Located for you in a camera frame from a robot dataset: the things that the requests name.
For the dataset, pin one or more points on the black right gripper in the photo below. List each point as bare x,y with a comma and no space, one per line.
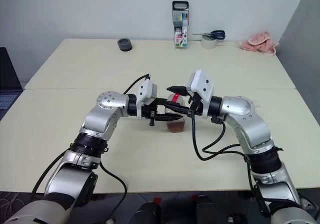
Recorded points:
196,106

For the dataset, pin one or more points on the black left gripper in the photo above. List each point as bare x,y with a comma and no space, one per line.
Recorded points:
152,113

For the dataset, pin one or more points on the white red-striped bottle cap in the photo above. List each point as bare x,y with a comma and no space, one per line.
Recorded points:
175,97

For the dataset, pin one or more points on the clear cup with brown liquid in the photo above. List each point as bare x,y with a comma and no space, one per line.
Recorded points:
176,127

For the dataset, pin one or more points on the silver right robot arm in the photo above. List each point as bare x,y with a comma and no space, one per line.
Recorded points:
250,123

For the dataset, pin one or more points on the clear tape roll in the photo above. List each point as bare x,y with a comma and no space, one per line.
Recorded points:
208,44

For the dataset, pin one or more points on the marker pen pack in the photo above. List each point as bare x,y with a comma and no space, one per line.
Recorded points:
180,28

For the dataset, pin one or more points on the pink cloth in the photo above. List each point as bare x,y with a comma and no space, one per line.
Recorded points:
260,43

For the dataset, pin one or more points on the dark rounded shape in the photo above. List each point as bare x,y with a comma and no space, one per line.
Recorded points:
210,211
147,214

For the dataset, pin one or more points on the grey partition panel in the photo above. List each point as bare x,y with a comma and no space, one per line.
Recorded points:
305,46

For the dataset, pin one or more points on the black laptop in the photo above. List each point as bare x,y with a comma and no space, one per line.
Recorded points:
7,71

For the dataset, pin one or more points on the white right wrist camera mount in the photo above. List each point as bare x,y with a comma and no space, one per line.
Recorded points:
202,83

